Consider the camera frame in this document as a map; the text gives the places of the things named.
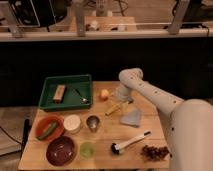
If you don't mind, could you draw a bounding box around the black and white brush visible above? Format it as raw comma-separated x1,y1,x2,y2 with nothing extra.
111,131,151,155

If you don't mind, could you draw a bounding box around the green cucumber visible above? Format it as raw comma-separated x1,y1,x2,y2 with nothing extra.
37,122,58,140

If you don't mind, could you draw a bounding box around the wooden block brush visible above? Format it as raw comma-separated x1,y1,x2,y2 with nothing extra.
53,85,66,103

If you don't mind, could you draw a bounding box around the orange bowl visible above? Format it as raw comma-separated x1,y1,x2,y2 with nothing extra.
35,115,64,142

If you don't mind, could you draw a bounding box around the dark purple bowl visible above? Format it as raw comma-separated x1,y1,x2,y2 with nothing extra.
46,136,77,166

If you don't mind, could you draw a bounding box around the green plastic cup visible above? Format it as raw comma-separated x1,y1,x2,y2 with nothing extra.
80,142,95,158

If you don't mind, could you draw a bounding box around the grey folded cloth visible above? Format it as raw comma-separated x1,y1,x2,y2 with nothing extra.
120,109,141,127

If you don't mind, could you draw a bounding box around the small metal cup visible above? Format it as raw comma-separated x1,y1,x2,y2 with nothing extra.
86,115,100,133

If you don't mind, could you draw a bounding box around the white rail beam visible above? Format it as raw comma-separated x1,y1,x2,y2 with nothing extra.
0,28,213,42

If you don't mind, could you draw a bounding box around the black speaker box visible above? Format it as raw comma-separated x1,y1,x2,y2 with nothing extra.
9,0,67,27

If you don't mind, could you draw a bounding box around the brown dried grape bunch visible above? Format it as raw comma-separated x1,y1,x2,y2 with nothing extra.
141,145,169,161

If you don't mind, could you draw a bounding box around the blue sponge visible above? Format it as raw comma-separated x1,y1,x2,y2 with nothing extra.
128,97,134,104

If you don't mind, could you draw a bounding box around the white round container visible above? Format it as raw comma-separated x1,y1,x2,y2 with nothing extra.
63,115,81,134

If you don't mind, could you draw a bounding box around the orange round fruit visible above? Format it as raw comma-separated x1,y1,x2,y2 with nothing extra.
100,89,109,101

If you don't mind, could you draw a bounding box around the wooden board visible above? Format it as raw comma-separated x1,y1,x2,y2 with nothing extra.
18,80,173,171

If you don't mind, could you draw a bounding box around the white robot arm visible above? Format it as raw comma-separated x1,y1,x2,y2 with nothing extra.
115,68,213,171

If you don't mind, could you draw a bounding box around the yellow banana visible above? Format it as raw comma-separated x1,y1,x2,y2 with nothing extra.
105,103,121,116

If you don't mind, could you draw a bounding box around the green plastic tray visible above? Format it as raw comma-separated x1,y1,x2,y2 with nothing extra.
39,74,93,112

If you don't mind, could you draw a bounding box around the metal spoon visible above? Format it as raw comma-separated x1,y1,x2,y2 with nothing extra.
75,89,88,103

